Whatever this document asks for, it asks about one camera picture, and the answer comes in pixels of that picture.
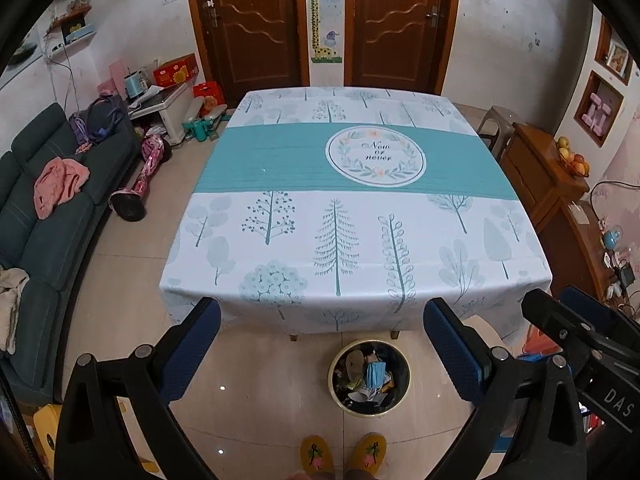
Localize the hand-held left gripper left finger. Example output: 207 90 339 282
54 297 222 480

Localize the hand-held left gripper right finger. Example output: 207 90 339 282
423 297 588 480

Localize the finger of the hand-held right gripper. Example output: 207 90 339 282
521 287 640 362
559 285 640 341

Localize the yellow-rimmed black trash bin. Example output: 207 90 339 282
327 338 412 418

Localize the blue face mask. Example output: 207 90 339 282
364 360 393 391

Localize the pink plastic stool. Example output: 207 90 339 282
522 327 561 356

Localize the low wooden cabinet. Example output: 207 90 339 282
552 197 640 311

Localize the yellow embroidered slipper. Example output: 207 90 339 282
347 432 388 471
299 435 335 476

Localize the tall wooden cabinet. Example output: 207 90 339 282
500 122 591 233

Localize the fruit bowl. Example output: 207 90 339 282
555 135 591 177

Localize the table with tree-print cloth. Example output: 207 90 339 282
160 86 553 346

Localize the yellow bag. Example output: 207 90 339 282
31 404 63 480

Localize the dark teal sofa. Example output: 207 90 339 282
0 102 138 406

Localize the pink printed hoverboard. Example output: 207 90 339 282
110 135 171 222

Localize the cream cloth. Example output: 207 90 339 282
0 267 31 353

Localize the grey plastic stool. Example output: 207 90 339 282
477 105 516 158

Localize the pink ornament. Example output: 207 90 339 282
587 92 613 133

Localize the pink cloth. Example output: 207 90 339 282
34 157 91 220

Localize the teal stepper machine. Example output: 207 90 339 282
181 105 228 143

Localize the white side table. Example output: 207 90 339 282
129 82 196 146

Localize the purple bag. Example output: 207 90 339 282
70 96 132 153

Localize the red gift bag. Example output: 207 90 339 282
192 81 224 118

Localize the red cardboard box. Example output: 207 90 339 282
152 54 197 87

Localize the pink paper bag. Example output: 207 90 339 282
97 60 128 93

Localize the brown wooden door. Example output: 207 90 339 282
345 0 463 96
182 0 303 106

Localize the giraffe height chart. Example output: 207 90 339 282
306 0 346 65

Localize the photo frame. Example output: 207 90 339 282
606 40 632 78

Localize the wall shelf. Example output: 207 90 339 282
47 0 98 53

